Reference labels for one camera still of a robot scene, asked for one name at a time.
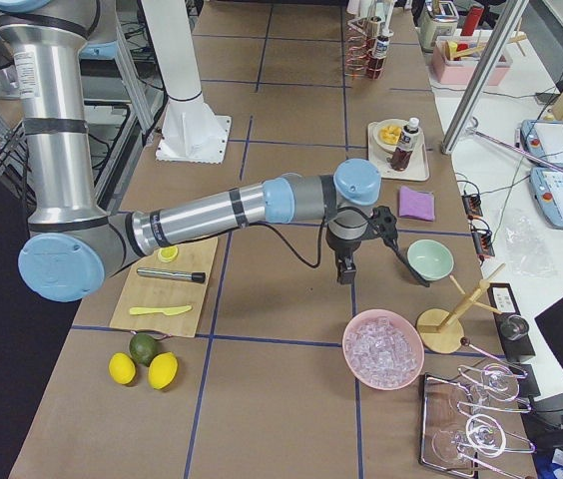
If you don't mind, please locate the white round plate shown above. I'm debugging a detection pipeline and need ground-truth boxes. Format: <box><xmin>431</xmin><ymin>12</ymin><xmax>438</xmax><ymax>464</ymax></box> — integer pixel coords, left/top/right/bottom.
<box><xmin>369</xmin><ymin>119</ymin><xmax>406</xmax><ymax>152</ymax></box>

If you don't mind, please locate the wooden cutting board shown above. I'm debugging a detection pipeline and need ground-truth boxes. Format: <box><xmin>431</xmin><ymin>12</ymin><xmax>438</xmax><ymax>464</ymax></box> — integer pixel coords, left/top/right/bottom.
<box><xmin>110</xmin><ymin>238</ymin><xmax>218</xmax><ymax>337</ymax></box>

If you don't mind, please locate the green lime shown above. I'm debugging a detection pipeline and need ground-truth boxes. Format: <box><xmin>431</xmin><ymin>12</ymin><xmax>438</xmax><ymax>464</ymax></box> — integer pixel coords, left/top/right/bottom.
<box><xmin>129</xmin><ymin>332</ymin><xmax>158</xmax><ymax>366</ymax></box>

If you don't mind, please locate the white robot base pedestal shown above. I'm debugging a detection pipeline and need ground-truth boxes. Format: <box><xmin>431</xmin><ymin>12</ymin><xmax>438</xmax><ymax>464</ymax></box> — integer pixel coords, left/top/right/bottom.
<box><xmin>143</xmin><ymin>1</ymin><xmax>232</xmax><ymax>164</ymax></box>

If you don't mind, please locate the yellow lemon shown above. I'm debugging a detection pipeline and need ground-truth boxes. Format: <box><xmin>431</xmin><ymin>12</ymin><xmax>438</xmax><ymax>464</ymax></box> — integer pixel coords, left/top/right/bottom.
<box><xmin>148</xmin><ymin>352</ymin><xmax>179</xmax><ymax>390</ymax></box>
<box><xmin>108</xmin><ymin>352</ymin><xmax>136</xmax><ymax>385</ymax></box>

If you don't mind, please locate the pink storage box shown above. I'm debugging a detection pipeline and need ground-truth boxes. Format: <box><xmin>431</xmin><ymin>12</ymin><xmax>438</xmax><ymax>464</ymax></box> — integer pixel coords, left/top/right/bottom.
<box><xmin>432</xmin><ymin>37</ymin><xmax>513</xmax><ymax>86</ymax></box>

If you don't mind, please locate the glass holder rack tray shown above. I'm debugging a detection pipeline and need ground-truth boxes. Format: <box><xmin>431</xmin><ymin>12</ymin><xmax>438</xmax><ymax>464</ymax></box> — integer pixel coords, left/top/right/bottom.
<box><xmin>418</xmin><ymin>362</ymin><xmax>535</xmax><ymax>478</ymax></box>

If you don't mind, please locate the yellow cup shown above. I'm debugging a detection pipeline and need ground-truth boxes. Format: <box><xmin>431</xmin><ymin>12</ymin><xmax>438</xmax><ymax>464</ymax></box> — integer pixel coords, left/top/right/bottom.
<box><xmin>445</xmin><ymin>41</ymin><xmax>458</xmax><ymax>60</ymax></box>

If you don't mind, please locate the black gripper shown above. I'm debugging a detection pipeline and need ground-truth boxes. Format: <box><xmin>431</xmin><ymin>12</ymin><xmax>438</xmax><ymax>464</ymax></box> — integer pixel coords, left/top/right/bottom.
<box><xmin>326</xmin><ymin>232</ymin><xmax>361</xmax><ymax>284</ymax></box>

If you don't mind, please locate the red thermos bottle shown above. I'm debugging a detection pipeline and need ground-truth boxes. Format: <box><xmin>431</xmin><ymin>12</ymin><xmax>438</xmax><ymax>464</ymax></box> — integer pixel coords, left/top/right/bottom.
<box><xmin>461</xmin><ymin>5</ymin><xmax>484</xmax><ymax>36</ymax></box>

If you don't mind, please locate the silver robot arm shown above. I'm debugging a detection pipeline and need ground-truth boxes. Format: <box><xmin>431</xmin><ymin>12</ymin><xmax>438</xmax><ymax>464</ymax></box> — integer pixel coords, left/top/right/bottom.
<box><xmin>0</xmin><ymin>1</ymin><xmax>381</xmax><ymax>302</ymax></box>

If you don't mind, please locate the cream serving tray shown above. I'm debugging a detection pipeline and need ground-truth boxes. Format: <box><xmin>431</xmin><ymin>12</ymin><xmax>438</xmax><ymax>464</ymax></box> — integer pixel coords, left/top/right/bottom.
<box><xmin>367</xmin><ymin>122</ymin><xmax>429</xmax><ymax>182</ymax></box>

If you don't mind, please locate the lemon slice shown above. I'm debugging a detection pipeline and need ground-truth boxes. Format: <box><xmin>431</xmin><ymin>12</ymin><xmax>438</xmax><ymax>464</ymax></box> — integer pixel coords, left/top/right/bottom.
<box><xmin>157</xmin><ymin>245</ymin><xmax>179</xmax><ymax>263</ymax></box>

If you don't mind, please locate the yellow plastic knife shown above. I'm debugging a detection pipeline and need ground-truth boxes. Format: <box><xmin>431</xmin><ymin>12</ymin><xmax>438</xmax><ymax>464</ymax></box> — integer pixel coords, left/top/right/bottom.
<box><xmin>128</xmin><ymin>305</ymin><xmax>193</xmax><ymax>316</ymax></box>

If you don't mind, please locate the pink bowl of ice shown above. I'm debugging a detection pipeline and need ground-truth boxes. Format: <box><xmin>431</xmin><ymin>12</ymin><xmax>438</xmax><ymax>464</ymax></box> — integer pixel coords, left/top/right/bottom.
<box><xmin>342</xmin><ymin>309</ymin><xmax>424</xmax><ymax>391</ymax></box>

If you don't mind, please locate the copper wire bottle rack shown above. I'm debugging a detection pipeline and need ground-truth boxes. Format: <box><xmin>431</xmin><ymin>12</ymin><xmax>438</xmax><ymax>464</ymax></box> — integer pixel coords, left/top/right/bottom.
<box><xmin>344</xmin><ymin>16</ymin><xmax>393</xmax><ymax>78</ymax></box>

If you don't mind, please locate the aluminium frame post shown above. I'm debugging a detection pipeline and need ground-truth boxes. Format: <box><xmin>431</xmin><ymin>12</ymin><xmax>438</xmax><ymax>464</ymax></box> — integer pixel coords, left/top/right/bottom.
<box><xmin>440</xmin><ymin>0</ymin><xmax>529</xmax><ymax>155</ymax></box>

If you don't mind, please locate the white toaster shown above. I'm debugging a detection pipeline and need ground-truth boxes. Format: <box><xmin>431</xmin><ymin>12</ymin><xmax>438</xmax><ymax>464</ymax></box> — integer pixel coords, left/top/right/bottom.
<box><xmin>418</xmin><ymin>1</ymin><xmax>459</xmax><ymax>53</ymax></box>

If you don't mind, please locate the purple folded cloth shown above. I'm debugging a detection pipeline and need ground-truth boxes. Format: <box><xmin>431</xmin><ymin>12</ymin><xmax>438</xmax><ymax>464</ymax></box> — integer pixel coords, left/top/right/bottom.
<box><xmin>398</xmin><ymin>186</ymin><xmax>435</xmax><ymax>222</ymax></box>

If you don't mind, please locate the tea bottle in rack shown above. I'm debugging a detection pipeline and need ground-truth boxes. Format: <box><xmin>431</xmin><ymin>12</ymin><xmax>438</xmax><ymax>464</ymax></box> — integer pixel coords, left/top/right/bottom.
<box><xmin>365</xmin><ymin>30</ymin><xmax>392</xmax><ymax>80</ymax></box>

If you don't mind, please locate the mint green bowl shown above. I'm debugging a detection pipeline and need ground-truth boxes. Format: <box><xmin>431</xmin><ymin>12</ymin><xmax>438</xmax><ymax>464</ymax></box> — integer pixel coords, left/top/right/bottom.
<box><xmin>407</xmin><ymin>239</ymin><xmax>454</xmax><ymax>281</ymax></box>

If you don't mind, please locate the wooden stand on table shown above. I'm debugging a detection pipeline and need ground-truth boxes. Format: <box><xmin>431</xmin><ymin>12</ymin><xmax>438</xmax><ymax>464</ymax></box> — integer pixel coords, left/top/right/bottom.
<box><xmin>416</xmin><ymin>263</ymin><xmax>505</xmax><ymax>354</ymax></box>

